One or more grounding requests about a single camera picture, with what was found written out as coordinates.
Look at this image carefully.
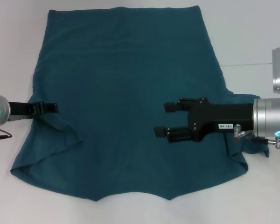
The left gripper cable with plug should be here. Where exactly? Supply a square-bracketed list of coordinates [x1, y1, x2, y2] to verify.
[0, 133, 13, 144]

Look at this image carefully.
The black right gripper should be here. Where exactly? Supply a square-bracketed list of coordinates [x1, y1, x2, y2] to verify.
[154, 97, 255, 144]

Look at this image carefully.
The teal blue shirt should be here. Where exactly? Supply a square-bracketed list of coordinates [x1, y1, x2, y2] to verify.
[10, 6, 270, 203]

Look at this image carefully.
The right gripper cable with plugs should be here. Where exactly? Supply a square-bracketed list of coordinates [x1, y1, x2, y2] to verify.
[233, 125, 280, 148]

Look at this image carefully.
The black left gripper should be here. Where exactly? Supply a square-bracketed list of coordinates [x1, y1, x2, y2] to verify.
[8, 101, 59, 122]

